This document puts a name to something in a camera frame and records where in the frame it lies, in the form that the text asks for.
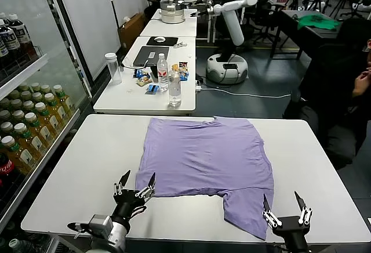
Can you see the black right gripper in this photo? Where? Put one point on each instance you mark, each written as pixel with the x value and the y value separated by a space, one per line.
pixel 292 229

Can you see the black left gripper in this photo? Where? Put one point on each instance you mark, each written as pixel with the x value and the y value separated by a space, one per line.
pixel 127 200

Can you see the purple t-shirt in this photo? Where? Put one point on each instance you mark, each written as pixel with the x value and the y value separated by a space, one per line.
pixel 203 154

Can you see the person in black clothes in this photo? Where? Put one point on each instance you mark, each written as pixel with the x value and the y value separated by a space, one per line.
pixel 327 84

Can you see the large white desk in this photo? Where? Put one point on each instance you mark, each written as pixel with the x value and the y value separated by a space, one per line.
pixel 130 99

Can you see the blue snack packet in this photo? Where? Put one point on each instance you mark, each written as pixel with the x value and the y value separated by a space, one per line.
pixel 139 73
pixel 152 88
pixel 184 75

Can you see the clear bottle white flip lid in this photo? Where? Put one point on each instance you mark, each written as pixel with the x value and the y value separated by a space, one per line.
pixel 174 90

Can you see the small black stand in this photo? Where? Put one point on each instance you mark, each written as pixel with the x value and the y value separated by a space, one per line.
pixel 154 73

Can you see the red label water bottle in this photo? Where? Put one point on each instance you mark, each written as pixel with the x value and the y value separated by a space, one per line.
pixel 163 73

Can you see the white power strip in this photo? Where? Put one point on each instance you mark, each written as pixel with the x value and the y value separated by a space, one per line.
pixel 198 87

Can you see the yellow tea bottle white cap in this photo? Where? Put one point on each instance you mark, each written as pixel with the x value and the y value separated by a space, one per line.
pixel 35 86
pixel 52 105
pixel 61 96
pixel 13 151
pixel 29 105
pixel 37 96
pixel 23 137
pixel 45 88
pixel 18 114
pixel 43 116
pixel 33 125
pixel 6 126

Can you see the clear tumbler white lid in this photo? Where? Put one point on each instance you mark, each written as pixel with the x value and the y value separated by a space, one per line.
pixel 113 67

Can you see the orange snack packet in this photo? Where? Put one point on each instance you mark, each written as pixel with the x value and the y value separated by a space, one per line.
pixel 174 67

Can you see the dark snack packet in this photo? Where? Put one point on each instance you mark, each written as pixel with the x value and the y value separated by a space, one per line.
pixel 183 65

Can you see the black laptop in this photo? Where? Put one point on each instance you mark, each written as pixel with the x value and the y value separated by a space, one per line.
pixel 150 55

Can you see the red cola bottle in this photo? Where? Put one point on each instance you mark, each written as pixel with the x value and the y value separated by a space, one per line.
pixel 7 167

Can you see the green cap bottle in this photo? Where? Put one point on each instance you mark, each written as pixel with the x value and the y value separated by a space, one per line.
pixel 14 244

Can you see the white computer mouse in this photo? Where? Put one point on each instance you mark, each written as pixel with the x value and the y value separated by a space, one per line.
pixel 159 39

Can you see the black mouse pad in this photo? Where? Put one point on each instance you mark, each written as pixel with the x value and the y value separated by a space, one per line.
pixel 171 41

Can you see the cardboard box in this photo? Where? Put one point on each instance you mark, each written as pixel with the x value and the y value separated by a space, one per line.
pixel 130 31

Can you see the small white desk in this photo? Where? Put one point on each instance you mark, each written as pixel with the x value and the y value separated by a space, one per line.
pixel 174 29

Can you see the glass door drinks cooler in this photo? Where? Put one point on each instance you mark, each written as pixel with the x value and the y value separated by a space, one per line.
pixel 58 47

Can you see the black table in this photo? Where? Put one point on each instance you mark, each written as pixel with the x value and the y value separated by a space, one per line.
pixel 290 21

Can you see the white humanoid robot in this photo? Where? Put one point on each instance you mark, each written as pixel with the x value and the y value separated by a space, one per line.
pixel 232 23

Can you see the green cloth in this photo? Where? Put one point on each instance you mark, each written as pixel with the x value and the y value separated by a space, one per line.
pixel 317 21

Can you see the dark tea bottle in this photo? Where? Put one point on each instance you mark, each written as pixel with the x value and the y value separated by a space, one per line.
pixel 21 36
pixel 8 44

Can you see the black office chair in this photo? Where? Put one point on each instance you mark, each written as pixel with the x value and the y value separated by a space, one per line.
pixel 265 9

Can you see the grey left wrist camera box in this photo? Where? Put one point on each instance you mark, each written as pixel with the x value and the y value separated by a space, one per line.
pixel 100 225

